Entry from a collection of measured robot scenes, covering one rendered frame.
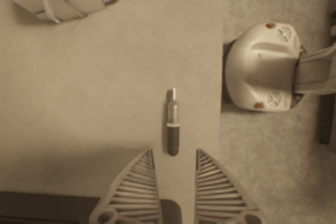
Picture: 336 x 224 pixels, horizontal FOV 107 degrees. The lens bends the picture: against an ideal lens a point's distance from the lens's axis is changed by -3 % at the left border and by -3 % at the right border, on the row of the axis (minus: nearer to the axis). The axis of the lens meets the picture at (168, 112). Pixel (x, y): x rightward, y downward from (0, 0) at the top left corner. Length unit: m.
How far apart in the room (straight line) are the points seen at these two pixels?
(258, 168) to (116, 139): 1.42
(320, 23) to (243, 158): 1.37
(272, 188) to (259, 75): 1.13
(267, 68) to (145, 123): 0.94
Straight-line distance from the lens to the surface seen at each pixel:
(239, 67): 0.95
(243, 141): 1.41
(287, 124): 1.61
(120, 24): 0.33
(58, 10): 0.37
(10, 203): 0.48
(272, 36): 1.08
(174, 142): 0.27
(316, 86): 1.15
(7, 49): 0.47
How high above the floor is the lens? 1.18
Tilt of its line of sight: 84 degrees down
